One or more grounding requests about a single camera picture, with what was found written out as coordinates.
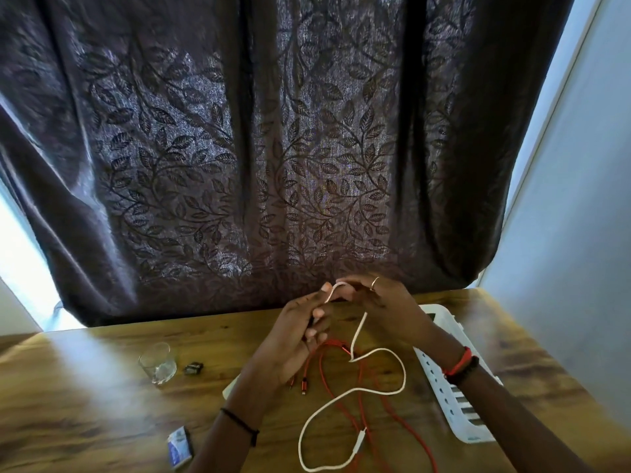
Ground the person's left hand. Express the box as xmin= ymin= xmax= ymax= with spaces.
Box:
xmin=241 ymin=282 xmax=334 ymax=390

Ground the person's right hand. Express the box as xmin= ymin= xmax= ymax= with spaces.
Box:
xmin=335 ymin=274 xmax=444 ymax=355

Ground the red multi-head cable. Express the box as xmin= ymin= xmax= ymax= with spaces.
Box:
xmin=287 ymin=339 xmax=440 ymax=473

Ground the white cable with white plugs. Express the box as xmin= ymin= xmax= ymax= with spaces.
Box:
xmin=298 ymin=282 xmax=408 ymax=473

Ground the white plastic slotted basket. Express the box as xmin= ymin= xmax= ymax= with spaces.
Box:
xmin=413 ymin=304 xmax=503 ymax=445

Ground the person's left forearm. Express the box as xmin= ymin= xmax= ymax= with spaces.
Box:
xmin=185 ymin=374 xmax=287 ymax=473

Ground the person's right forearm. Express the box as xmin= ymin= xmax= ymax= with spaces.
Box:
xmin=419 ymin=329 xmax=597 ymax=473

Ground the red wristband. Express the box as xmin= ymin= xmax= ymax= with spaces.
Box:
xmin=442 ymin=346 xmax=473 ymax=380

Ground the black thread wristband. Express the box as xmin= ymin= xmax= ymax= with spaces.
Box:
xmin=220 ymin=407 xmax=260 ymax=448

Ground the clear drinking glass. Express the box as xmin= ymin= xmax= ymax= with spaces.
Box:
xmin=137 ymin=342 xmax=178 ymax=386

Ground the white and blue eraser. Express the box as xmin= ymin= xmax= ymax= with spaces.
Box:
xmin=166 ymin=426 xmax=194 ymax=470

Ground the brown leaf-patterned curtain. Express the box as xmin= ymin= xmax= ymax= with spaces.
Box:
xmin=0 ymin=0 xmax=578 ymax=328

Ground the black beaded bracelet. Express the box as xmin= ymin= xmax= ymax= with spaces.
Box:
xmin=446 ymin=355 xmax=480 ymax=388

